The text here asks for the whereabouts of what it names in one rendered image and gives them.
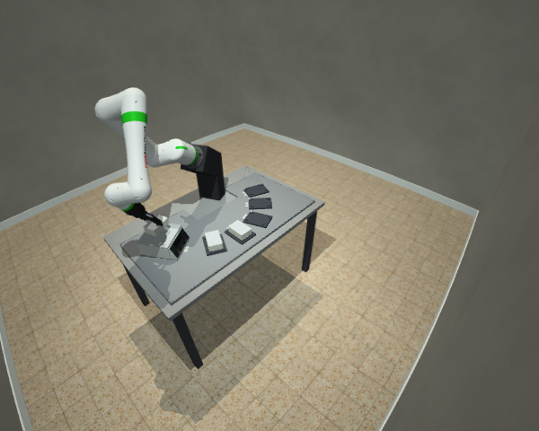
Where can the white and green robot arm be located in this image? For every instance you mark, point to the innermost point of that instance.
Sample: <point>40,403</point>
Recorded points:
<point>133,106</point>

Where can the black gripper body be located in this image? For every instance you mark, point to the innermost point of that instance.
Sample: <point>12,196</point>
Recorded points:
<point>141,212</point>

